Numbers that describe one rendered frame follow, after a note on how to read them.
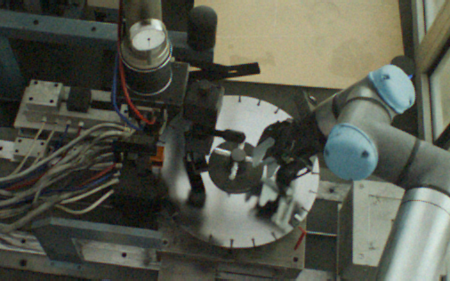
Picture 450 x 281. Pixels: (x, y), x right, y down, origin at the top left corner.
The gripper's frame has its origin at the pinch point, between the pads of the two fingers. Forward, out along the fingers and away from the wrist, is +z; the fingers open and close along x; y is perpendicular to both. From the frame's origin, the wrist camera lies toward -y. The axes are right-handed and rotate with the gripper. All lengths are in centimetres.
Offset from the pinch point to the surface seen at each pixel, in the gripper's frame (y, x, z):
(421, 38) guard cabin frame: -60, 29, -8
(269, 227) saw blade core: 10.4, 8.3, 2.0
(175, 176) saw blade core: 6.9, -9.5, 11.5
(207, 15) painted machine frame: -15.4, -23.8, -6.0
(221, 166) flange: 2.6, -3.8, 5.8
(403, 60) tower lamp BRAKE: -15.1, 6.4, -27.7
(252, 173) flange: 1.9, 1.4, 2.7
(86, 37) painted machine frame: -9.3, -38.7, 13.8
